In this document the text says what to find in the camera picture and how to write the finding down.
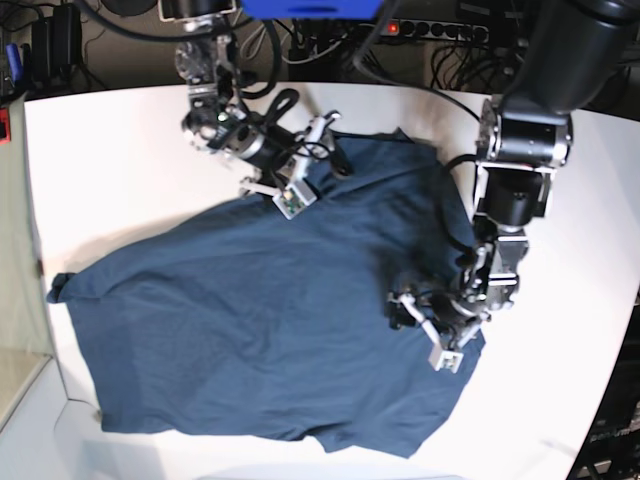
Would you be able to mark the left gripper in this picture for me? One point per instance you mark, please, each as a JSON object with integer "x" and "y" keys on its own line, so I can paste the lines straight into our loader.
{"x": 451, "y": 314}

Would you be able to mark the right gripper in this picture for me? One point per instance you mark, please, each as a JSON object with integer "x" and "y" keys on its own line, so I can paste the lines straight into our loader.
{"x": 220, "y": 121}

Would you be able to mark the dark blue t-shirt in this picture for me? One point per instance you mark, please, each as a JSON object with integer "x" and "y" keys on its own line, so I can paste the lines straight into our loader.
{"x": 242, "y": 322}

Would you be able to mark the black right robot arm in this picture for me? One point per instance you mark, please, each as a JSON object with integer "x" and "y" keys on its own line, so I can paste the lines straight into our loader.
{"x": 208, "y": 19}

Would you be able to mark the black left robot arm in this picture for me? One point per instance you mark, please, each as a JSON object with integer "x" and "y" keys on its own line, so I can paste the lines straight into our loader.
{"x": 525, "y": 136}

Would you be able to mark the blue plastic box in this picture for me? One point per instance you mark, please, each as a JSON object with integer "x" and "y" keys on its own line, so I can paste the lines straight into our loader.
{"x": 311, "y": 9}

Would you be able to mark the black power strip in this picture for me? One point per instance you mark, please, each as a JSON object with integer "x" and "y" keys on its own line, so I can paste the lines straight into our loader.
{"x": 436, "y": 30}

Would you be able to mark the red black device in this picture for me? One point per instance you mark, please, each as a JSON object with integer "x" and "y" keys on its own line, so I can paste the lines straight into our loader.
{"x": 5, "y": 129}

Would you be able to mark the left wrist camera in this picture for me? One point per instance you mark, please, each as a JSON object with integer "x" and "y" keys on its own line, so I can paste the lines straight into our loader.
{"x": 442, "y": 359}

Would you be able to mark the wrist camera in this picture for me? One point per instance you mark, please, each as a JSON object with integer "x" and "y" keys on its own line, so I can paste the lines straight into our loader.
{"x": 442, "y": 359}
{"x": 294, "y": 199}

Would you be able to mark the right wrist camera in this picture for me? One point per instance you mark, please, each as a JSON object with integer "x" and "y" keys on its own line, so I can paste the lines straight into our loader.
{"x": 294, "y": 199}

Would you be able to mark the blue handled tool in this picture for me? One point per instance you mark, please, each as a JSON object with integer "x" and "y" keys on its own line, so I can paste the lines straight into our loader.
{"x": 14, "y": 61}

